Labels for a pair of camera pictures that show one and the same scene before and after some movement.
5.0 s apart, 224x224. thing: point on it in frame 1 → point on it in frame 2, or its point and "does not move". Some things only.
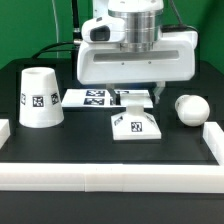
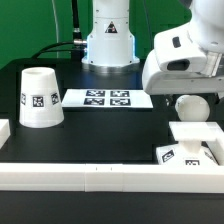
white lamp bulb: (192, 110) does not move
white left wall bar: (5, 131) does not move
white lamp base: (135, 125) → (189, 151)
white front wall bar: (113, 177) does not move
